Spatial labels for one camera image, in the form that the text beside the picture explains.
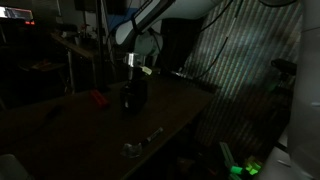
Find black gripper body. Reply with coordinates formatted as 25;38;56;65
125;65;140;84

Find black box container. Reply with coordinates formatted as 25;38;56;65
119;79;149;116

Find small metal object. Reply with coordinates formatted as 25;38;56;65
120;142;144;158

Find glowing green object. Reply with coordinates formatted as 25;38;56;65
229;159;263;177

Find red block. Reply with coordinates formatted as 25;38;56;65
89;89;110;108

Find black upright stand pole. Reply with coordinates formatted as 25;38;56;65
94;0;105;92

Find dark marker pen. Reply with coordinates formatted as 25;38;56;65
45;105;64;122

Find lit monitor screen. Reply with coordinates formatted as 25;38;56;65
0;5;36;26

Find white cup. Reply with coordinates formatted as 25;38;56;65
0;153;33;180

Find yellowish wrist camera box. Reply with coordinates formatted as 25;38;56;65
139;65;154;76

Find black hanging cable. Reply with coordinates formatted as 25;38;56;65
171;0;241;79

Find black camera on stand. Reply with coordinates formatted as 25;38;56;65
270;58;298;77

